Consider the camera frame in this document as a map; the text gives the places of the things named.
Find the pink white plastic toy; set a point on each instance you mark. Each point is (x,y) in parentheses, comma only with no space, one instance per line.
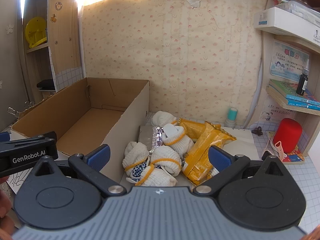
(278,148)

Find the wooden bookcase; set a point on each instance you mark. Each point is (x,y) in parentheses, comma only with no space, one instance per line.
(66,42)

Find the red cylinder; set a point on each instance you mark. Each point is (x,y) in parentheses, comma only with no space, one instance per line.
(288,135)

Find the small black object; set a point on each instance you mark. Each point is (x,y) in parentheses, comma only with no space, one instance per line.
(265,155)

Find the black ink bottle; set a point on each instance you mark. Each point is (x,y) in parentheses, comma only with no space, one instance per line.
(302,82)

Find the clear tape piece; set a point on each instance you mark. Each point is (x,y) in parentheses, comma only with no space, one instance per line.
(193,1)

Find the colourful wall poster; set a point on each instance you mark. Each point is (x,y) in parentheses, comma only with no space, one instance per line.
(287,60)

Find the sketched paper sheet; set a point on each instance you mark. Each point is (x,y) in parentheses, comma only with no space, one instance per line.
(15,180)

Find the bear sticker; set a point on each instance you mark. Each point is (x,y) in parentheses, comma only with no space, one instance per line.
(59,5)

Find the person's left hand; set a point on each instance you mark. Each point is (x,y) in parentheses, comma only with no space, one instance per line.
(4,205)

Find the yellow plastic object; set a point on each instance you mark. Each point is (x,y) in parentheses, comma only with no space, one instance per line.
(36,32)

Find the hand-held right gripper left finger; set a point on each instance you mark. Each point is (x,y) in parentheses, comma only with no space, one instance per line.
(100,156)

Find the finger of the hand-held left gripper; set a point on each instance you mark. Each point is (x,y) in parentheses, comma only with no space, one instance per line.
(4,136)
(30,141)

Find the floral quilted wall pad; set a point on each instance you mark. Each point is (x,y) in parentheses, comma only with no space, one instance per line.
(175,55)

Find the wooden side shelf unit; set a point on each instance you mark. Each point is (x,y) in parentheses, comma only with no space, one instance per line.
(266,55)

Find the yellow snack packet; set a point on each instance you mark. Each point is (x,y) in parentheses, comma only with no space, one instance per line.
(192,128)
(200,152)

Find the black flat object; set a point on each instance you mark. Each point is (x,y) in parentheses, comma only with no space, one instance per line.
(46,83)

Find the long white box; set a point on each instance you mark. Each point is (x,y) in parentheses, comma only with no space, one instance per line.
(277,17)

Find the metal clip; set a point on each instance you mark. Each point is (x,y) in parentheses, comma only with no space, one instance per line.
(29,105)
(15,112)

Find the white knit glove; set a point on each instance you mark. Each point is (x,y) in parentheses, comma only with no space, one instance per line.
(135,152)
(166,158)
(157,178)
(163,118)
(178,140)

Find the cartoon paper note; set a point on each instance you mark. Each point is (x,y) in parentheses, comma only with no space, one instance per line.
(272,110)

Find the brown cardboard box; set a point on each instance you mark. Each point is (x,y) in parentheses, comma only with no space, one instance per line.
(82,120)

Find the grid-patterned desktop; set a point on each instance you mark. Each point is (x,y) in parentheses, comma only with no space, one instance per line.
(310,180)

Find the teal capped stamp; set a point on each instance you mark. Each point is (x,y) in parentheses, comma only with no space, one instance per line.
(231,116)

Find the grey flowered curtain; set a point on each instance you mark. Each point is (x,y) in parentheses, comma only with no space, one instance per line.
(10,42)

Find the clear plastic package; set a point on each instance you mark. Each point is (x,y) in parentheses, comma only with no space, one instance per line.
(300,7)

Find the colourful flat book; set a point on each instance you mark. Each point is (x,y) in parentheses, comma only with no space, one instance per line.
(296,157)

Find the silver foil packet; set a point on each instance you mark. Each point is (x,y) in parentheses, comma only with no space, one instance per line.
(147,137)

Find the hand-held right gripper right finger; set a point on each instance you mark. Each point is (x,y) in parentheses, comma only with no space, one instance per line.
(220,158)

